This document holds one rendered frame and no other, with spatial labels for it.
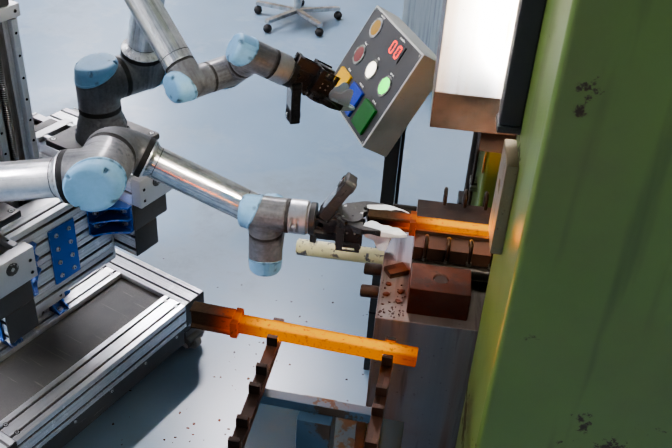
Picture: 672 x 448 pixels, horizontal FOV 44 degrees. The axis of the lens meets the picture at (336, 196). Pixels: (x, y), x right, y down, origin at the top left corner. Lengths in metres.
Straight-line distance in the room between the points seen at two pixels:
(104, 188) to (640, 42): 1.11
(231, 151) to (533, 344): 2.82
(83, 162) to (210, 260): 1.58
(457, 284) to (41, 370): 1.39
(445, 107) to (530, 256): 0.43
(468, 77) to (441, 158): 2.57
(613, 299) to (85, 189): 1.05
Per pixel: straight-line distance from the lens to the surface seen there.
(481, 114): 1.56
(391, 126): 2.12
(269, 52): 1.98
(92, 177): 1.77
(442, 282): 1.67
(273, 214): 1.78
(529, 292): 1.27
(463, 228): 1.77
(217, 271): 3.23
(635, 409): 1.45
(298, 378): 2.81
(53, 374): 2.61
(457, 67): 1.47
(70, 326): 2.75
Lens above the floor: 2.01
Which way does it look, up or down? 33 degrees down
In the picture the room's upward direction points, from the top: 4 degrees clockwise
